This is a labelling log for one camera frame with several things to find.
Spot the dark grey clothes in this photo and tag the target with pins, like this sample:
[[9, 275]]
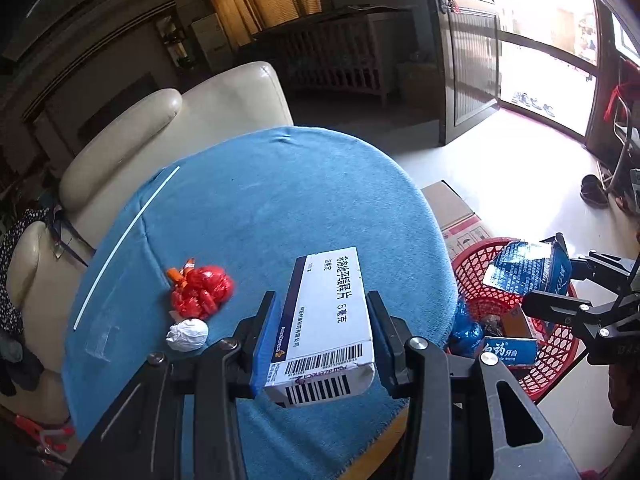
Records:
[[15, 365]]

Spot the person's dark red clothing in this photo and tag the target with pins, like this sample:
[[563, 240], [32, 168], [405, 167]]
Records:
[[625, 400]]

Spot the white medicine box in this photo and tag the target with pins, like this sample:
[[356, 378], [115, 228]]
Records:
[[330, 310]]

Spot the orange cardboard box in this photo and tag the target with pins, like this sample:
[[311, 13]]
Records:
[[520, 322]]

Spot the dark display shelf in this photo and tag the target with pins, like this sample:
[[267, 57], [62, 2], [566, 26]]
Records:
[[175, 40]]

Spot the blue foil packet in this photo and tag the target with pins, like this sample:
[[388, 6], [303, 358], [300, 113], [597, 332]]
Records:
[[520, 270]]

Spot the metal frame stand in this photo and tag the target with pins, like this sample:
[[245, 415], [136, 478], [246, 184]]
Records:
[[622, 135]]

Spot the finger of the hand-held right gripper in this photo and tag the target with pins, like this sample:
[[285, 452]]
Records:
[[560, 267], [550, 307]]

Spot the red white plastic clips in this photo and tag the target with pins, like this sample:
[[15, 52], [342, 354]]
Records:
[[42, 432]]

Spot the blue plastic wrapper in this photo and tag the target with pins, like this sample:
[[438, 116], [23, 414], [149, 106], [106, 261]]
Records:
[[465, 332]]

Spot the clear tape piece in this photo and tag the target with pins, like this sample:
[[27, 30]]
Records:
[[102, 340]]

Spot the dark floral cloth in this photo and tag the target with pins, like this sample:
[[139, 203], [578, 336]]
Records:
[[15, 260]]

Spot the light slippers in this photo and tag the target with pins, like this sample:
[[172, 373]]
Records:
[[532, 104]]

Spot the white paper ball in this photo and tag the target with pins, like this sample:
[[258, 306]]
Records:
[[187, 335]]

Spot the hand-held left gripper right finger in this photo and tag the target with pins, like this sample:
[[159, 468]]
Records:
[[381, 340]]

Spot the dark shoes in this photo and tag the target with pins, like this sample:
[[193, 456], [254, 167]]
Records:
[[594, 191]]

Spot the upright cardboard box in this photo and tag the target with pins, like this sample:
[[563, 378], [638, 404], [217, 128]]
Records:
[[420, 85]]

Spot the red plastic basket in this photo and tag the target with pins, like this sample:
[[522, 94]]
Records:
[[545, 375]]

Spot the orange snack wrapper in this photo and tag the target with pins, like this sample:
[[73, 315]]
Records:
[[177, 276]]

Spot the blue tablecloth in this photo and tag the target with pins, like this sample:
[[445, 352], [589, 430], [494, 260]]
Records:
[[280, 200]]

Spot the red plastic bag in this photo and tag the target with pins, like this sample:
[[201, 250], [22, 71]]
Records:
[[202, 292]]

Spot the dark metal door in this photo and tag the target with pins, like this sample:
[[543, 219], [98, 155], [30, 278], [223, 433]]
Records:
[[470, 70]]

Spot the flat cardboard box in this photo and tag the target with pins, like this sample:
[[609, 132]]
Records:
[[450, 210]]

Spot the red tassel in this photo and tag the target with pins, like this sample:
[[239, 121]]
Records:
[[616, 100]]

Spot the blue white toothpaste box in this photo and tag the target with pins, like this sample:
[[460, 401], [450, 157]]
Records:
[[510, 352]]

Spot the white standing air conditioner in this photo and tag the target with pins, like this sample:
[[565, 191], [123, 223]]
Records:
[[212, 42]]

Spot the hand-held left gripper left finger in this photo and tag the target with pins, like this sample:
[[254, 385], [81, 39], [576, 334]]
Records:
[[262, 345]]

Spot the white plastic strip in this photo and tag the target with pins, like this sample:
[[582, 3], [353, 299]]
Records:
[[170, 178]]

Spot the cream leather sofa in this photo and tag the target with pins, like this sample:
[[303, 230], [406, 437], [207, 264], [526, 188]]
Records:
[[150, 125]]

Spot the wooden crib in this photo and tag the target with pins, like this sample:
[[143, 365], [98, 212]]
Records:
[[340, 55]]

